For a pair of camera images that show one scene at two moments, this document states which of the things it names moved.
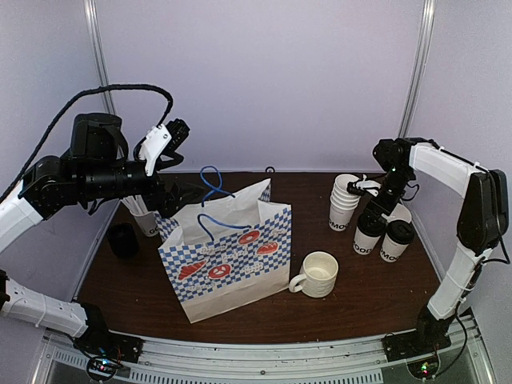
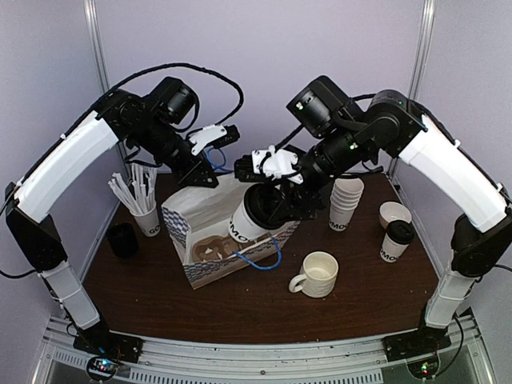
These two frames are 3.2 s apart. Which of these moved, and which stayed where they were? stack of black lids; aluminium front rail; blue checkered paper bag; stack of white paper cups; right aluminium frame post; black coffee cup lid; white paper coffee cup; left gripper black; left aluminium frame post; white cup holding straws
Moved: blue checkered paper bag; left gripper black
Stayed: white cup holding straws; left aluminium frame post; stack of black lids; stack of white paper cups; aluminium front rail; right aluminium frame post; black coffee cup lid; white paper coffee cup
